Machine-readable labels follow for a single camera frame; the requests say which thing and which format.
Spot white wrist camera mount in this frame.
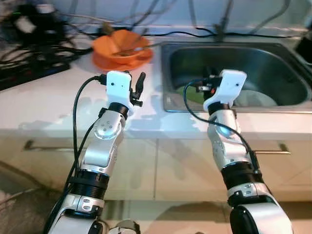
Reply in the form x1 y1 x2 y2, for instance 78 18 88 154
105 70 137 116
203 69 248 112

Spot green plate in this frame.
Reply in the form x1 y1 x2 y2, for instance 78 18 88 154
183 84 217 105

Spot black plug-in charger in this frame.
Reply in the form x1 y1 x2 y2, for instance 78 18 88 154
10 4 66 47

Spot grey bowl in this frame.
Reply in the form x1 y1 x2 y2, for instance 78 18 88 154
233 90 279 108

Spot metal faucet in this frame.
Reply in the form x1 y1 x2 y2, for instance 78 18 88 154
214 0 235 42

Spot long metal cabinet handle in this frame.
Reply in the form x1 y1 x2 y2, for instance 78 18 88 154
23 140 100 153

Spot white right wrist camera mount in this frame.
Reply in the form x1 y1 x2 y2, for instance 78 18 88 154
203 69 248 112

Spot orange plate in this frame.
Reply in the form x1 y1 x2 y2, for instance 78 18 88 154
93 51 154 72

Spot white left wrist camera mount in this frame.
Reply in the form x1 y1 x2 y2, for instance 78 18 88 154
105 70 137 116

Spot orange bowl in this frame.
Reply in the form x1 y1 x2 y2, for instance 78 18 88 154
93 29 153 61

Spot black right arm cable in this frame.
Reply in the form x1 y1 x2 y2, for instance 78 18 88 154
184 79 261 176

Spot black power strip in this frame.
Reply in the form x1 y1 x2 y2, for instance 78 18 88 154
0 61 71 92

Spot stainless steel sink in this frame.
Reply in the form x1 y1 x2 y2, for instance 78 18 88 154
160 41 312 114

